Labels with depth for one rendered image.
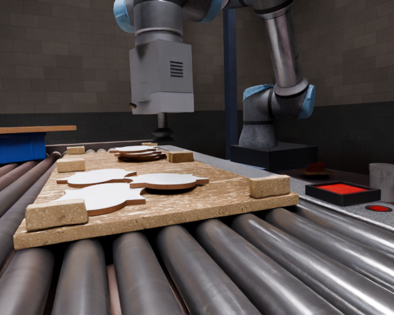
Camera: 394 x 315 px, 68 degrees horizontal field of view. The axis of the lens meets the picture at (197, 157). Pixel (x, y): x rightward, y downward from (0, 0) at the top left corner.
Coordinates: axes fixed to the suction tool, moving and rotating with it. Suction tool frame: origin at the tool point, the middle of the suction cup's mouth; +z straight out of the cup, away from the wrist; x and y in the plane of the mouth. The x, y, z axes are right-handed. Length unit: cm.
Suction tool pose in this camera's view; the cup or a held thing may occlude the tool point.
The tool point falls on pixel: (164, 142)
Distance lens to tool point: 49.0
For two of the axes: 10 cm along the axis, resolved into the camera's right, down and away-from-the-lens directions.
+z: 0.3, 9.9, 1.2
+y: 6.7, 0.7, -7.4
